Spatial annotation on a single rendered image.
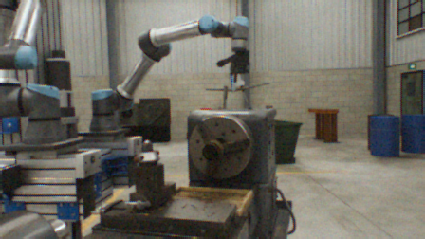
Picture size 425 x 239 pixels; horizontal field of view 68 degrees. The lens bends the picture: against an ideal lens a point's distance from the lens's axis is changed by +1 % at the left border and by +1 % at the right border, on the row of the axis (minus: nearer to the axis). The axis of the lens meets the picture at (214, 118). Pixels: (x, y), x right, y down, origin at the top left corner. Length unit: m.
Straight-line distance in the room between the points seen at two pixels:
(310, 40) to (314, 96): 2.08
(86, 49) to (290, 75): 7.55
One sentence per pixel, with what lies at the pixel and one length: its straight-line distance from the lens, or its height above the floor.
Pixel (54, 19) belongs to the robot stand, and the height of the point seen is 1.74.
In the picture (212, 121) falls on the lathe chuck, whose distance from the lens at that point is 1.53.
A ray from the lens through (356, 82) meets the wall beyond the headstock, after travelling 12.84.
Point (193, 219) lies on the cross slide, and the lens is 0.94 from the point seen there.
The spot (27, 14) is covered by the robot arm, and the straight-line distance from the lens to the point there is 1.32.
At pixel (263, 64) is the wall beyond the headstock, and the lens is 11.87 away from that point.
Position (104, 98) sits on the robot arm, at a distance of 1.81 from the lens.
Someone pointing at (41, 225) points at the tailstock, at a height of 1.13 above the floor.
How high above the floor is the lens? 1.30
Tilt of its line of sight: 3 degrees down
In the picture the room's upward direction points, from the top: 2 degrees counter-clockwise
